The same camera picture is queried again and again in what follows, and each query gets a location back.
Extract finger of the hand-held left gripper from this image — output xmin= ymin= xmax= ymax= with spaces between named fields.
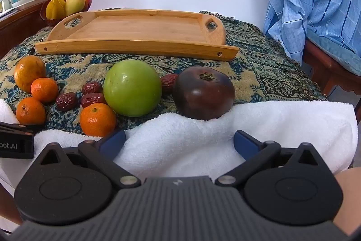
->
xmin=0 ymin=122 xmax=44 ymax=136

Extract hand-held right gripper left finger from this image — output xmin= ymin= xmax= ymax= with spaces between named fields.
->
xmin=35 ymin=130 xmax=141 ymax=190

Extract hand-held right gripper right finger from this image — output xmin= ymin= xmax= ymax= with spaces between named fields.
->
xmin=215 ymin=130 xmax=326 ymax=188

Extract small mandarin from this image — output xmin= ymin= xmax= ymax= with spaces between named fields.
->
xmin=80 ymin=103 xmax=116 ymax=137
xmin=16 ymin=97 xmax=46 ymax=125
xmin=31 ymin=77 xmax=58 ymax=103

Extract red date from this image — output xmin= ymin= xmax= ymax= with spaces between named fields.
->
xmin=82 ymin=81 xmax=103 ymax=95
xmin=56 ymin=92 xmax=79 ymax=112
xmin=161 ymin=73 xmax=179 ymax=92
xmin=81 ymin=93 xmax=108 ymax=108

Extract large orange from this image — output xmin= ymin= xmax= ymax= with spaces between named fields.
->
xmin=14 ymin=56 xmax=46 ymax=93

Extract green apple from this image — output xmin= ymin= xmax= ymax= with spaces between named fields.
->
xmin=103 ymin=59 xmax=162 ymax=118

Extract dark purple round fruit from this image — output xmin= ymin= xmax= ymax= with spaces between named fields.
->
xmin=173 ymin=66 xmax=235 ymax=121

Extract wooden tray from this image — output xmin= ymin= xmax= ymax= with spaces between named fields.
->
xmin=35 ymin=9 xmax=240 ymax=61

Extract white towel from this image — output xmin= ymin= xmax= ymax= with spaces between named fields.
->
xmin=0 ymin=98 xmax=359 ymax=198

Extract patterned blanket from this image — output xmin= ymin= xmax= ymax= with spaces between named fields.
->
xmin=0 ymin=11 xmax=329 ymax=136

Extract wooden cabinet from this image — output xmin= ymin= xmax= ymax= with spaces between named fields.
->
xmin=0 ymin=0 xmax=47 ymax=58

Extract wooden chair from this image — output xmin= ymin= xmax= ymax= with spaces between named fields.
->
xmin=303 ymin=39 xmax=361 ymax=101

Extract person's leg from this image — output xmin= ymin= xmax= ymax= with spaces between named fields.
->
xmin=334 ymin=168 xmax=361 ymax=239

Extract yellow star fruit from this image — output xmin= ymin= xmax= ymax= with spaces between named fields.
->
xmin=46 ymin=0 xmax=66 ymax=20

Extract white tray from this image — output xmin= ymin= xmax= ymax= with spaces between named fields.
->
xmin=11 ymin=0 xmax=46 ymax=8

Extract blue cushion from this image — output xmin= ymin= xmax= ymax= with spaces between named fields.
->
xmin=306 ymin=29 xmax=361 ymax=75

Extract yellow mango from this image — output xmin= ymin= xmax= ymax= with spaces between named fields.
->
xmin=65 ymin=0 xmax=87 ymax=17

